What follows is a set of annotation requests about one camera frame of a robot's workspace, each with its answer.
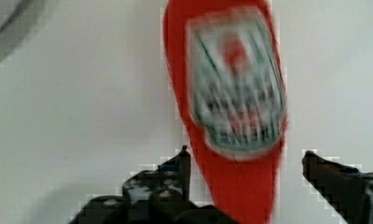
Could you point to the grey round plate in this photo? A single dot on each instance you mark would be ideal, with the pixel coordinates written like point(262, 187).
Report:
point(20, 20)

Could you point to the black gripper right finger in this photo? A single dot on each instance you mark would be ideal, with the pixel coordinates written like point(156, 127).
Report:
point(348, 190)

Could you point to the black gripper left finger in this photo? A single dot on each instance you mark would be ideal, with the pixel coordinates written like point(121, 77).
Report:
point(159, 196)

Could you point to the red ketchup bottle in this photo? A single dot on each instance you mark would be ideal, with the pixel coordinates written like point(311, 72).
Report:
point(223, 61)

